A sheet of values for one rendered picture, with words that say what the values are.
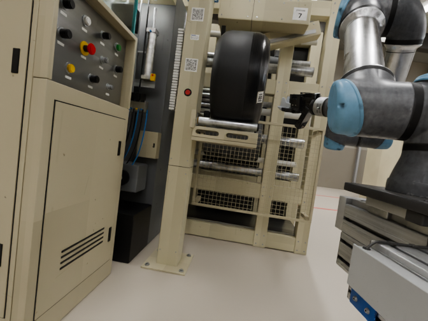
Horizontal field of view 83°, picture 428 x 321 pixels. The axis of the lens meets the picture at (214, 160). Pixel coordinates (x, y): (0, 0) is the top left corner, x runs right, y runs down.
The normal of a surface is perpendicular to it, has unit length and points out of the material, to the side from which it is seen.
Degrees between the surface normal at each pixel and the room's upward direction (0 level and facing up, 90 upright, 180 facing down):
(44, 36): 90
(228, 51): 74
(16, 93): 90
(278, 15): 90
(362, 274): 90
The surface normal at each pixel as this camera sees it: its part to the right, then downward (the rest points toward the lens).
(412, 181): -0.82, -0.40
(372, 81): -0.18, -0.61
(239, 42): -0.04, -0.44
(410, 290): -0.99, -0.13
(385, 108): -0.34, 0.13
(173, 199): -0.11, 0.04
